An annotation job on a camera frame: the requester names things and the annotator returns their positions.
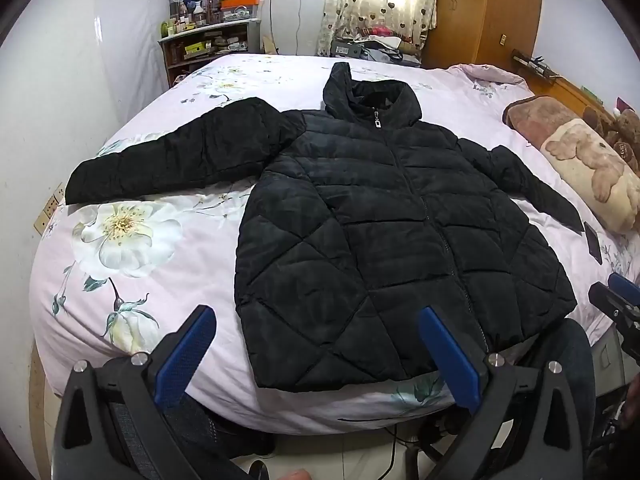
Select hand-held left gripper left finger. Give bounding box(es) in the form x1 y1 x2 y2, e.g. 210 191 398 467
52 304 223 480

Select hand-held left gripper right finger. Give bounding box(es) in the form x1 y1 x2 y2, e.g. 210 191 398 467
418 306 587 480

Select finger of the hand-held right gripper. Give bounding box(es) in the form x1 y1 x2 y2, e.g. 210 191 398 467
588 272 640 341

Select black puffer jacket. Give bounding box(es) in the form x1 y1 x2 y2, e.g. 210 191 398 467
65 61 586 393

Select pile of clothes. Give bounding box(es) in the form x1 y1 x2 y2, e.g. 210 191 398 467
330 25 426 66

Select black phone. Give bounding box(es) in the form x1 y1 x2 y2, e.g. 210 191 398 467
584 221 602 263

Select bed with floral pink sheet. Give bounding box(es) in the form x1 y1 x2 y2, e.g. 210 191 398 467
30 52 640 436

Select dark mesh office chair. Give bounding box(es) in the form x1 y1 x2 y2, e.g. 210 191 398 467
107 317 598 480

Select bear print pillow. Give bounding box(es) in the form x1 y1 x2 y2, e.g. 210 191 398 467
502 96 640 233

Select brown teddy bear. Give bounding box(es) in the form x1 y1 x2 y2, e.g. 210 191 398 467
582 105 640 173

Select wooden headboard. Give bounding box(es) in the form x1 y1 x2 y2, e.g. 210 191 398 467
510 50 640 126

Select wooden bookshelf with clutter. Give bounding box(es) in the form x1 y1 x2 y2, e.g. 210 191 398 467
157 19 262 88

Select wooden wardrobe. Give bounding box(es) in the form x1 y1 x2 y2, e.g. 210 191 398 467
422 0 545 73

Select heart print curtain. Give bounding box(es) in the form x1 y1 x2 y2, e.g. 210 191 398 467
316 0 441 58

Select wall socket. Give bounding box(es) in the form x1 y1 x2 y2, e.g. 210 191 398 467
32 182 68 236

